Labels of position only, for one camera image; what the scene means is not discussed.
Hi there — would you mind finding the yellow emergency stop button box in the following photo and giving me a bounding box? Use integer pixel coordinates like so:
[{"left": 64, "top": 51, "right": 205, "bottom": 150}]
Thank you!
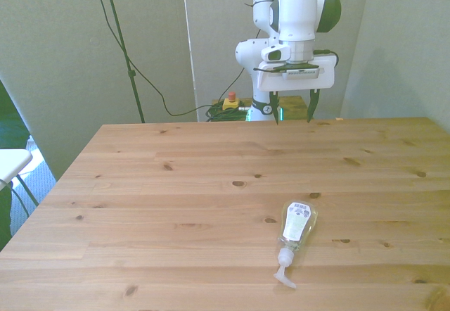
[{"left": 222, "top": 91, "right": 241, "bottom": 112}]

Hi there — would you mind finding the clear sanitizer pump bottle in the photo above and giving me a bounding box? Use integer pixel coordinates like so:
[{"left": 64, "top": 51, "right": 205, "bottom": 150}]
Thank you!
[{"left": 274, "top": 200, "right": 319, "bottom": 288}]

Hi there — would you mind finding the coiled dark cable bundle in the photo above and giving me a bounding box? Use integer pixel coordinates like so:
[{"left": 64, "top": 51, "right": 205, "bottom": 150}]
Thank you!
[{"left": 205, "top": 103, "right": 251, "bottom": 122}]

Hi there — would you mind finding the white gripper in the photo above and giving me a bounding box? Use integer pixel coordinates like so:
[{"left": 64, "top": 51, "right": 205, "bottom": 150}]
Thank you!
[{"left": 253, "top": 54, "right": 336, "bottom": 126}]

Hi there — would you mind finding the thin dark robot cable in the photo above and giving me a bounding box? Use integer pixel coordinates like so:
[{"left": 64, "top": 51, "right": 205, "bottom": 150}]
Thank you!
[{"left": 218, "top": 66, "right": 246, "bottom": 105}]

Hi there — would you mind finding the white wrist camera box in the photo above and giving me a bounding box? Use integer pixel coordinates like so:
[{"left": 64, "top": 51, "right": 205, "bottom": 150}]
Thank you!
[{"left": 281, "top": 65, "right": 321, "bottom": 79}]

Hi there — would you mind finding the dark green cloth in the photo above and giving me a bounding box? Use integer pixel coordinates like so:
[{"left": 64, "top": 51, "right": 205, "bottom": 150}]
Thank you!
[{"left": 0, "top": 80, "right": 31, "bottom": 151}]

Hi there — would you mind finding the white side table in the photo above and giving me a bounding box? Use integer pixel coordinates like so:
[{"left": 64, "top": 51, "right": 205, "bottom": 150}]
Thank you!
[{"left": 0, "top": 148, "right": 40, "bottom": 217}]

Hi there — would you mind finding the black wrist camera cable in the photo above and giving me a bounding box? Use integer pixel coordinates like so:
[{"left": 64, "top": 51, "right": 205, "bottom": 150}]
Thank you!
[{"left": 252, "top": 49, "right": 340, "bottom": 72}]

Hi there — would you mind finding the thin dark stand cable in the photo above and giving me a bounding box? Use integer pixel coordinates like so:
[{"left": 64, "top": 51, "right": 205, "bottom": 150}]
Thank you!
[{"left": 86, "top": 0, "right": 226, "bottom": 118}]

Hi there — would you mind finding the dark camera stand pole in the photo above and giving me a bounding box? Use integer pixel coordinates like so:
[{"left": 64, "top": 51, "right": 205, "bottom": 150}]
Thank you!
[{"left": 99, "top": 0, "right": 146, "bottom": 124}]

